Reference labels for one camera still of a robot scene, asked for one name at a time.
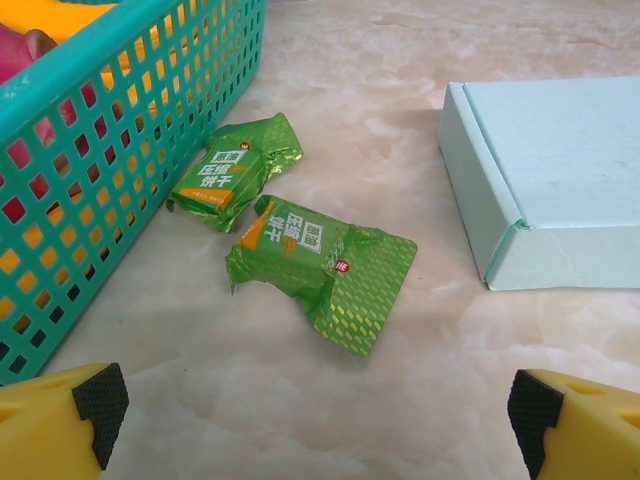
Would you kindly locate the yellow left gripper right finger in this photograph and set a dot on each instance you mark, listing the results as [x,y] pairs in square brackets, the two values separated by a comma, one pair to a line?
[595,435]

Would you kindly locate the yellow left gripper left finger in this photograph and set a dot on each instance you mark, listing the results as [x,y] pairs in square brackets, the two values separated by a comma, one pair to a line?
[40,430]

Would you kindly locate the light teal paper box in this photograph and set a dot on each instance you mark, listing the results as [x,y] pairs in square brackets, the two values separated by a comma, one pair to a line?
[565,160]

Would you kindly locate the yellow orange fruit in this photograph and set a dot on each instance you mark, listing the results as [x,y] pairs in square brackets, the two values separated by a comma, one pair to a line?
[9,261]

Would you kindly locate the green snack packet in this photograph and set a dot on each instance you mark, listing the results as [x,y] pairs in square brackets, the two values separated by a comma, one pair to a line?
[225,185]
[320,270]

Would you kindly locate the pink dragon fruit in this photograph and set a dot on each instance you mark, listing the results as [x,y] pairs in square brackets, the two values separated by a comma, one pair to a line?
[20,55]

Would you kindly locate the teal plastic basket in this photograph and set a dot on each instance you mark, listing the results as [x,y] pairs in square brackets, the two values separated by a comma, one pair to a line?
[165,65]

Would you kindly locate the yellow banana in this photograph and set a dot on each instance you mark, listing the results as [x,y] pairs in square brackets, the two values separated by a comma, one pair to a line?
[55,20]

